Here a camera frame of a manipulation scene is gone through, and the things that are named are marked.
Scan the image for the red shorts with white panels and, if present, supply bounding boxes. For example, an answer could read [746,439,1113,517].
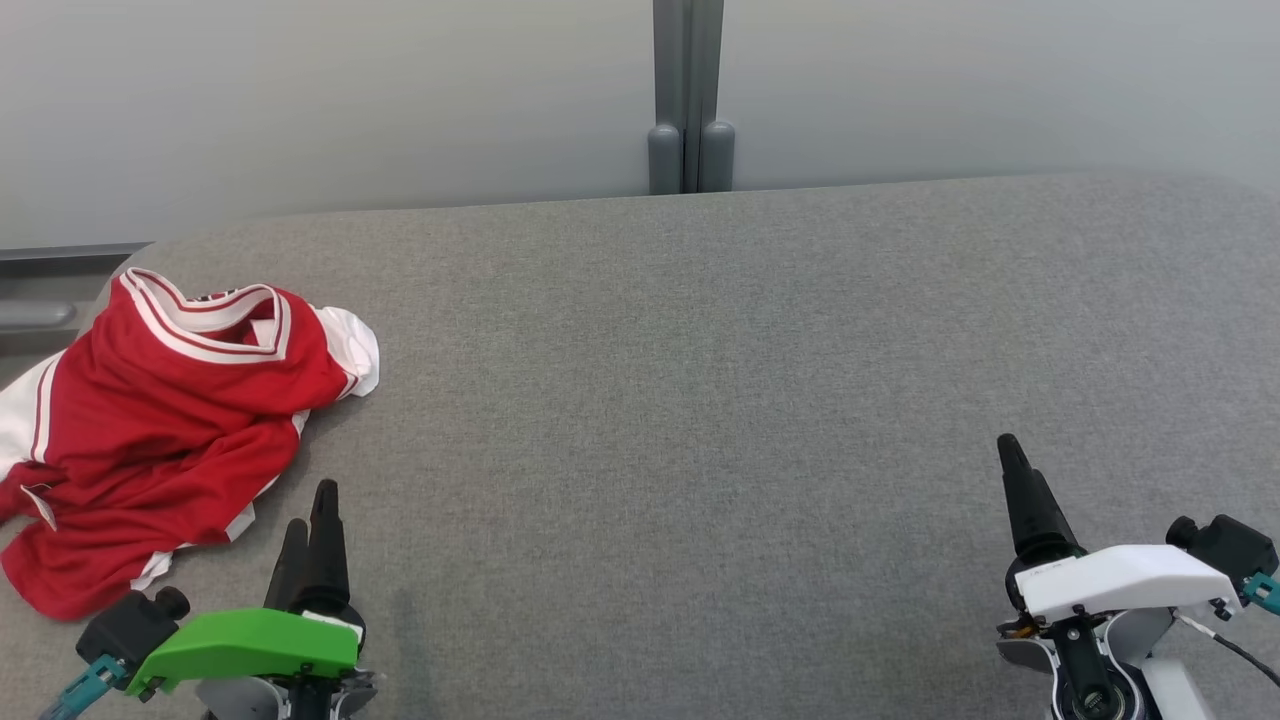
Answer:
[0,305,382,622]

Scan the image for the teal left camera cable plug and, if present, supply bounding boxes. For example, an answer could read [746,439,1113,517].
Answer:
[40,655,133,720]

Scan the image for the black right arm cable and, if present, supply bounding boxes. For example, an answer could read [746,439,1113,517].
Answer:
[1175,612,1280,691]

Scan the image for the grey partition post with foot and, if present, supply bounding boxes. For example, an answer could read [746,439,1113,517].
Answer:
[0,300,79,332]

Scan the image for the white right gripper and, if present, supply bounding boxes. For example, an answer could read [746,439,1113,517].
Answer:
[997,433,1242,625]

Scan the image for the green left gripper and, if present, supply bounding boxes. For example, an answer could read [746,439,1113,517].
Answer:
[125,479,366,698]

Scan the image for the grey double partition post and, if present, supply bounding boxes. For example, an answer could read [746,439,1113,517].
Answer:
[647,0,737,196]

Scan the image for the grey partition base rail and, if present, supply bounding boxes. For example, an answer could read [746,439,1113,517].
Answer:
[0,242,153,264]

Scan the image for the red basketball jersey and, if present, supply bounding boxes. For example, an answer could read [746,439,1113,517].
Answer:
[30,268,353,483]

